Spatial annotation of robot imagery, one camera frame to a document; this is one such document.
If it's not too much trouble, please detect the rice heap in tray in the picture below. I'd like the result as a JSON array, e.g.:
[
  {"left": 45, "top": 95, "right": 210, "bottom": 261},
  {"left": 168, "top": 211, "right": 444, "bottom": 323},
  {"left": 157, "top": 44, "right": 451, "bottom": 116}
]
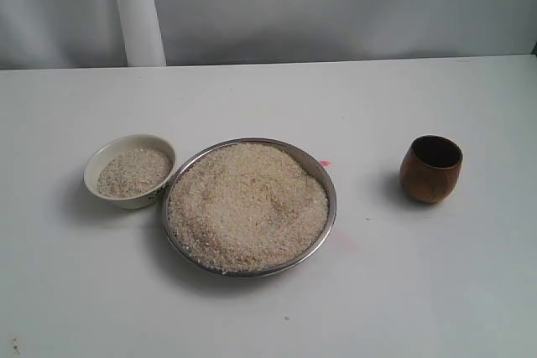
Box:
[{"left": 168, "top": 143, "right": 329, "bottom": 272}]

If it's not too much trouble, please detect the round steel tray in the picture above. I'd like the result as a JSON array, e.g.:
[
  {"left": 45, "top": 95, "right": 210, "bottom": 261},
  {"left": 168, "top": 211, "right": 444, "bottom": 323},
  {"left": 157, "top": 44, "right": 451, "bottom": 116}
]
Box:
[{"left": 162, "top": 137, "right": 336, "bottom": 278}]

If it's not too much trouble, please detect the white vertical post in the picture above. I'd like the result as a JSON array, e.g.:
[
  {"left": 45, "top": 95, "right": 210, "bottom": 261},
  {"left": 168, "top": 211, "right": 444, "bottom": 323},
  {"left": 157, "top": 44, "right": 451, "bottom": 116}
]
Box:
[{"left": 116, "top": 0, "right": 166, "bottom": 67}]

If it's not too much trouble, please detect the white ceramic bowl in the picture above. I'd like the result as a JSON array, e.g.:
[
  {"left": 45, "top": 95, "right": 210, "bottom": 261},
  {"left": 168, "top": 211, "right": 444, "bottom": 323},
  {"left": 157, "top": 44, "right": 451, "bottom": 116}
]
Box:
[{"left": 84, "top": 134, "right": 177, "bottom": 210}]

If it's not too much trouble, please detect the brown wooden cup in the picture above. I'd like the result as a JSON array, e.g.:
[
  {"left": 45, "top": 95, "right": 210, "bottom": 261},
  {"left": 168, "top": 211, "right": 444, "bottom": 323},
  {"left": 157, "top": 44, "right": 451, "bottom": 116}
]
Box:
[{"left": 399, "top": 135, "right": 463, "bottom": 204}]

